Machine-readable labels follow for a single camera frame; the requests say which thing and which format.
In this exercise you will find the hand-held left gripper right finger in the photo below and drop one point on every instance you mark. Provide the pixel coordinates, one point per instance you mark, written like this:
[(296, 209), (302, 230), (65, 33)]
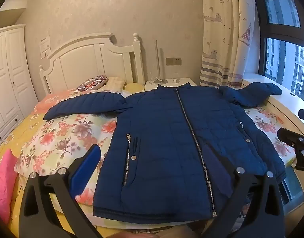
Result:
[(216, 171)]

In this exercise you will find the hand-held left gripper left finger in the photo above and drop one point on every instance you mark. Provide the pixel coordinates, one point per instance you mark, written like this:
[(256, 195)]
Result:
[(86, 171)]

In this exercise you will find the blue puffer jacket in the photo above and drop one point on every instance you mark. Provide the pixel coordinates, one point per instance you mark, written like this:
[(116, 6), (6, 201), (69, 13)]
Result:
[(166, 129)]

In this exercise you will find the floral quilt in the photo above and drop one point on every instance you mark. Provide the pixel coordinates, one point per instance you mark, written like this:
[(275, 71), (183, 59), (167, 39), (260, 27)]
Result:
[(67, 133)]

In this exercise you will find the dark framed window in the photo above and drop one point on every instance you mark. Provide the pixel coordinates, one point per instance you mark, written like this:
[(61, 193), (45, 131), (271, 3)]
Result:
[(281, 62)]

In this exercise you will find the pink cushion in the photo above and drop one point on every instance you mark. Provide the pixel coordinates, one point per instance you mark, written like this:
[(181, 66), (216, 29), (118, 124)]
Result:
[(4, 178)]

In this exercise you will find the yellow bed sheet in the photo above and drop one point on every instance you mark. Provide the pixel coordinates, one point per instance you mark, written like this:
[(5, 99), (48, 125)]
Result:
[(10, 138)]

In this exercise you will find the patterned round pillow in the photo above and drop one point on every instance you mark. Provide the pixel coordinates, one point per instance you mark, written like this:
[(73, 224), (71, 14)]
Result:
[(92, 83)]

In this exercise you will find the cream pillow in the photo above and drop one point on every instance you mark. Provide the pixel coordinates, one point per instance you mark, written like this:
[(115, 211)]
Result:
[(114, 82)]

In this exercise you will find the white nightstand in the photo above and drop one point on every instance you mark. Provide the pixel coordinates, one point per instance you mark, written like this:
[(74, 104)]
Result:
[(184, 82)]

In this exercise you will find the yellow pillow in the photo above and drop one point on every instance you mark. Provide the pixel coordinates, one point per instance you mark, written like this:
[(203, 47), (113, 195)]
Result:
[(133, 86)]

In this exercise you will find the sailboat print curtain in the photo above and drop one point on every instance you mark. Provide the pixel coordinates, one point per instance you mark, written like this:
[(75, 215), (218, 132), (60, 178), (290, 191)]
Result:
[(223, 42)]

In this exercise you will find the white bed headboard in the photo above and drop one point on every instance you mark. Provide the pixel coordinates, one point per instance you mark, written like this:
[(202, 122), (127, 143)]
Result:
[(87, 59)]

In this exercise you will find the white wardrobe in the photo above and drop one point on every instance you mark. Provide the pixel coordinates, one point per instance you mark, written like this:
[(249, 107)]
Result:
[(8, 79)]

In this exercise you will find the white pole lamp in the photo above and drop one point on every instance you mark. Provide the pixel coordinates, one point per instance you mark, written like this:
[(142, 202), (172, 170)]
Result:
[(156, 59)]

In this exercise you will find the wall socket panel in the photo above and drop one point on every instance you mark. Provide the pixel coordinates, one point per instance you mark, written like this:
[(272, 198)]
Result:
[(173, 61)]

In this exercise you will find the white wall switch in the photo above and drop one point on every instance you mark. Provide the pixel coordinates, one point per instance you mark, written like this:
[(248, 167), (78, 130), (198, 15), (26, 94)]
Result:
[(44, 54)]

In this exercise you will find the paper wall notice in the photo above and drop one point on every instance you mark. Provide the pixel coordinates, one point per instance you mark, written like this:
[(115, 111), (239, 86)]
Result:
[(44, 44)]

